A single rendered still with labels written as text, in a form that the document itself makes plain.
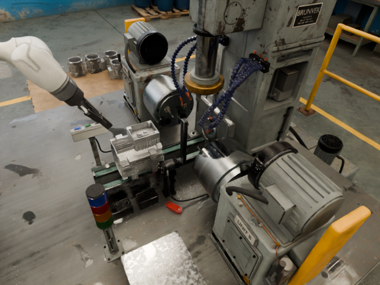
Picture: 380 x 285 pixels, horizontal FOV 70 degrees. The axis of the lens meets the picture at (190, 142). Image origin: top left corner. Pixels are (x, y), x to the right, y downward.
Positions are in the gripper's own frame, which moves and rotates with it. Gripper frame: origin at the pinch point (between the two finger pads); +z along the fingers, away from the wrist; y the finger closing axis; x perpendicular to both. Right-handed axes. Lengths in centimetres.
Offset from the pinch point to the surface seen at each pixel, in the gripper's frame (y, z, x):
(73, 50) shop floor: 360, 118, 35
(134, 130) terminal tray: -1.3, 12.9, -6.5
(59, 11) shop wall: 547, 119, 22
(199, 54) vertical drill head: -7.6, -2.2, -48.7
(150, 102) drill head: 22.1, 24.7, -19.6
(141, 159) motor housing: -14.3, 17.3, -1.3
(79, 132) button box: 14.0, 5.4, 15.1
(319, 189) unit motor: -75, 7, -43
